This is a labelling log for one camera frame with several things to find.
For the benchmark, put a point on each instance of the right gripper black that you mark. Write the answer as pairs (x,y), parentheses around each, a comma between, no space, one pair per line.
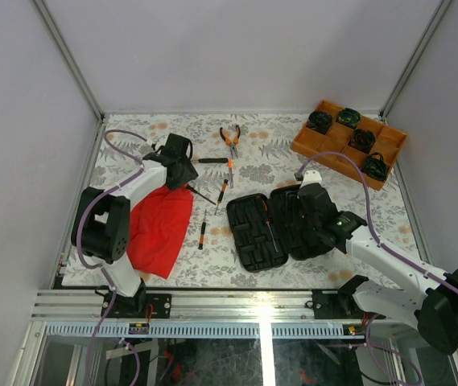
(301,224)

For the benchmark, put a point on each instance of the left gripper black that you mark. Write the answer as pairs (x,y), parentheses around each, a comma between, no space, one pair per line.
(188,174)

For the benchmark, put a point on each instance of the black plastic tool case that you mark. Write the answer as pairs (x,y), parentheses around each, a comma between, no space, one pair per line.
(289,224)

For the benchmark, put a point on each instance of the black orange screwdriver large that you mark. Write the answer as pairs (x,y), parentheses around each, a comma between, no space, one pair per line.
(263,209)

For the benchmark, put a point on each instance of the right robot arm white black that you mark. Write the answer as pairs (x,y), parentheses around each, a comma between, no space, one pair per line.
(426,298)

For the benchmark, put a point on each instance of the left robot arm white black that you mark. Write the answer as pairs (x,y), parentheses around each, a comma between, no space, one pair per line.
(101,228)

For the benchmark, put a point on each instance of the small hammer black grip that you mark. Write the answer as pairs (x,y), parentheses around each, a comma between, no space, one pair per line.
(211,160)

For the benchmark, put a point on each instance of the small orange tipped precision screwdriver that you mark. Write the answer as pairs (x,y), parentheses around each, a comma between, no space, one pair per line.
(230,167)

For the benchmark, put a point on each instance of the thin black precision screwdriver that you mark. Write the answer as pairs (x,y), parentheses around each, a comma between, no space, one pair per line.
(221,195)

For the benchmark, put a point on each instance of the red cloth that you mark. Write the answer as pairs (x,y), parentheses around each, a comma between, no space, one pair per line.
(158,226)

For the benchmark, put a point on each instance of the orange wooden divided tray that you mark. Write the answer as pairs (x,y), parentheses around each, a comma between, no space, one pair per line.
(344,139)

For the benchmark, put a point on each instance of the small black orange screwdriver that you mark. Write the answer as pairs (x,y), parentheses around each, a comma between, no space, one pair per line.
(202,231)

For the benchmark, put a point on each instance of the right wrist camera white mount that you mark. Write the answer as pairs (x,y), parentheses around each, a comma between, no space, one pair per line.
(308,177)

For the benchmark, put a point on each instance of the orange handled pliers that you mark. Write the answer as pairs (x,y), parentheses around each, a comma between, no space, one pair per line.
(231,142)

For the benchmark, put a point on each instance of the aluminium frame rail front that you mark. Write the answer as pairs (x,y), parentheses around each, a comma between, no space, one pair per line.
(195,313)

